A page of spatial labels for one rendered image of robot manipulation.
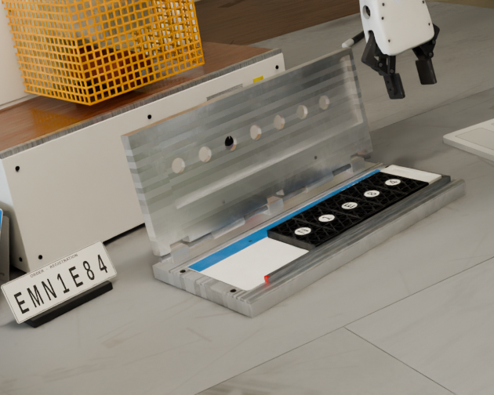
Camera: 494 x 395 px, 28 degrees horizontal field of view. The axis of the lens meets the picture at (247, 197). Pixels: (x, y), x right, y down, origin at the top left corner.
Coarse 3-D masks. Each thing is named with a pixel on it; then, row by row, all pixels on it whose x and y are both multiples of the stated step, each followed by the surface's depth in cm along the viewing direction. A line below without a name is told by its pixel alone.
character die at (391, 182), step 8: (376, 176) 152; (384, 176) 151; (392, 176) 151; (400, 176) 150; (376, 184) 150; (384, 184) 148; (392, 184) 148; (400, 184) 147; (408, 184) 148; (416, 184) 146; (424, 184) 146; (408, 192) 145
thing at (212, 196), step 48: (240, 96) 141; (288, 96) 149; (336, 96) 155; (144, 144) 132; (192, 144) 138; (240, 144) 143; (288, 144) 149; (336, 144) 155; (144, 192) 132; (192, 192) 139; (240, 192) 143; (288, 192) 149; (192, 240) 138
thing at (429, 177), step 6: (390, 168) 154; (396, 168) 154; (402, 168) 153; (396, 174) 151; (402, 174) 151; (408, 174) 151; (414, 174) 151; (420, 174) 150; (426, 174) 149; (432, 174) 149; (426, 180) 147; (432, 180) 147
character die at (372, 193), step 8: (360, 184) 150; (368, 184) 149; (344, 192) 148; (352, 192) 148; (360, 192) 148; (368, 192) 146; (376, 192) 146; (384, 192) 146; (392, 192) 145; (400, 192) 144; (368, 200) 145; (376, 200) 143; (384, 200) 143; (392, 200) 142; (400, 200) 143
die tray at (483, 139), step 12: (492, 120) 174; (456, 132) 171; (468, 132) 170; (480, 132) 169; (492, 132) 168; (456, 144) 167; (468, 144) 165; (480, 144) 164; (492, 144) 163; (480, 156) 162; (492, 156) 159
